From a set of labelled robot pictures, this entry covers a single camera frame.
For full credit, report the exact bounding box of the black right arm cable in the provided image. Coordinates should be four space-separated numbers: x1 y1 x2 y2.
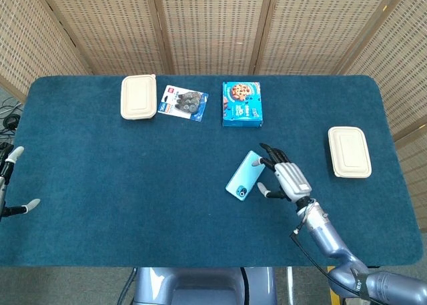
289 198 363 298

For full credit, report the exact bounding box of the blue-grey robot torso base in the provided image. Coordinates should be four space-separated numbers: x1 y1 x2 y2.
131 266 278 305

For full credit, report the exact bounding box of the smartphone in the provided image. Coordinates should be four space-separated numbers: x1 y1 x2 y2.
225 149 266 202

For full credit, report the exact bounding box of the blue felt table cover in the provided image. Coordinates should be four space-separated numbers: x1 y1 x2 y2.
0 74 423 270

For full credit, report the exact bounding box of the black torso cable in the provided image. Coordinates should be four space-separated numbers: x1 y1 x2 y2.
240 267 250 305

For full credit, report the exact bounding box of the correction tape blister pack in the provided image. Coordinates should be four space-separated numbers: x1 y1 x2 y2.
157 85 209 123

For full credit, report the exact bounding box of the black floor cables bundle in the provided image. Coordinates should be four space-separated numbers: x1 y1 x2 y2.
0 95 25 137

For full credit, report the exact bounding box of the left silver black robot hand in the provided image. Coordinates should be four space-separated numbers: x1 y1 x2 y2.
0 142 41 219

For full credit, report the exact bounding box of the woven bamboo folding screen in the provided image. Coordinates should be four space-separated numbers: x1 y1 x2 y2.
0 0 427 234

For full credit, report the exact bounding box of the beige lidded lunch box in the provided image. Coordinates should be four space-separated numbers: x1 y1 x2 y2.
119 73 158 121
327 125 373 180

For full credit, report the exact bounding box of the blue cookie box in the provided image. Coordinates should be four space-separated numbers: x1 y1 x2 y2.
222 81 264 129

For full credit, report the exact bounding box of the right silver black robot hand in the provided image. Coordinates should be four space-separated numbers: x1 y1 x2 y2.
256 142 314 204

